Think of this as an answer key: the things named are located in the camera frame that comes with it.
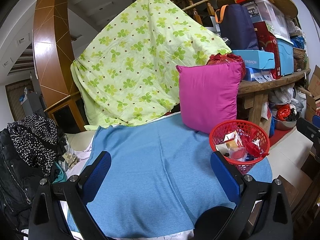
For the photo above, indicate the blue and white box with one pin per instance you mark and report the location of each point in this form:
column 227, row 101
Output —
column 260, row 76

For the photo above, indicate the light blue cardboard box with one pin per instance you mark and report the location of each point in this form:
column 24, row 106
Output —
column 257, row 60

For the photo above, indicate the wooden column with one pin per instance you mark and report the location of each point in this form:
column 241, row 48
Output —
column 50, row 42

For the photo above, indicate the white plastic bag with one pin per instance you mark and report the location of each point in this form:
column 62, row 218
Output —
column 287, row 92

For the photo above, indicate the wooden cabinet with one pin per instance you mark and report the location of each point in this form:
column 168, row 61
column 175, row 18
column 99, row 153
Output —
column 62, row 100

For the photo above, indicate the teal garment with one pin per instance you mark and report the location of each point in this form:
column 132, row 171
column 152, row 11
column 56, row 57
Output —
column 60, row 175

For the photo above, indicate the grey cabinet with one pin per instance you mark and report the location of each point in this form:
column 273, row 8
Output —
column 32, row 105

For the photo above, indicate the black polka-dot garment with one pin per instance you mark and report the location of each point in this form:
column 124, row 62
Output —
column 32, row 140

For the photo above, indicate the red and black plastic bag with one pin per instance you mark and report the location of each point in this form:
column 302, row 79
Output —
column 283, row 112

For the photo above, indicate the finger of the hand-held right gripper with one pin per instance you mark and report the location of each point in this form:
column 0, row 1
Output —
column 306, row 127

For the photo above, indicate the shiny red bag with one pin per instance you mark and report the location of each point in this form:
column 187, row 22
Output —
column 220, row 58

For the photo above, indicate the wooden table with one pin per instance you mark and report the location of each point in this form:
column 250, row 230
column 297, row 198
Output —
column 252, row 90

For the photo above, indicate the black jacket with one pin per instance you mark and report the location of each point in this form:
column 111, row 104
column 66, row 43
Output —
column 15, row 180

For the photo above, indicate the green clover print quilt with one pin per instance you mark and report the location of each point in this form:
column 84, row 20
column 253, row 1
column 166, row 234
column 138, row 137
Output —
column 140, row 67

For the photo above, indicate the red gift box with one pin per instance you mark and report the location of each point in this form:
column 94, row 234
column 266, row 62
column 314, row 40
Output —
column 270, row 47

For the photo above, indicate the beige patterned cloth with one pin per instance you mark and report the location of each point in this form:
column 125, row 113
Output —
column 70, row 158

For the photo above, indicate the steel bowl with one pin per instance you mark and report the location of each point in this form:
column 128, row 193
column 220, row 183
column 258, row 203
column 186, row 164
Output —
column 282, row 125

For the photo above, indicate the brown cardboard box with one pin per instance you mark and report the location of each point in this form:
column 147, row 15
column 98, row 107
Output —
column 313, row 85

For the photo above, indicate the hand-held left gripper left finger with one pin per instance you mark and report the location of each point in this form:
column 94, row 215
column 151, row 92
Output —
column 98, row 172

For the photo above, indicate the red plastic mesh basket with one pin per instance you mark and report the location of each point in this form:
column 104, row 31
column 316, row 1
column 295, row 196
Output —
column 246, row 167

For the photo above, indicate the blue plastic storage bin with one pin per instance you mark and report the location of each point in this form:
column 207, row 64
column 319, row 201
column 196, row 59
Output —
column 285, row 57

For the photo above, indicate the clear plastic storage box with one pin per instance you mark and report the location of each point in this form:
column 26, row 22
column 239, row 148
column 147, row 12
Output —
column 272, row 17

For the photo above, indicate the magenta pillow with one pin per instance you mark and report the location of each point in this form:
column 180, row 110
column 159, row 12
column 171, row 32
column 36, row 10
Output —
column 207, row 97

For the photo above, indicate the blue plastic bag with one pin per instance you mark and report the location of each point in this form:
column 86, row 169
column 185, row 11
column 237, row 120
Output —
column 248, row 158

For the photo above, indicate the woven wicker basket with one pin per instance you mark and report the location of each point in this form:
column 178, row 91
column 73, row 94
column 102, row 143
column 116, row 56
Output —
column 298, row 53

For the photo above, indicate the red knotted plastic bag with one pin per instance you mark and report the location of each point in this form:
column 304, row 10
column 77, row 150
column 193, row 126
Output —
column 252, row 147

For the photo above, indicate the white and blue carton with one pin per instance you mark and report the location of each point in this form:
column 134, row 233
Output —
column 221, row 148

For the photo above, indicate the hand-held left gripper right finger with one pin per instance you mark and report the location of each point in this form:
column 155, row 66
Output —
column 225, row 177

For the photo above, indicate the blue blanket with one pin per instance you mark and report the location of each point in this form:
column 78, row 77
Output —
column 150, row 167

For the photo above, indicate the red and white medicine box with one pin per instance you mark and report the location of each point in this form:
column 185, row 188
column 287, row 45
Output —
column 235, row 140

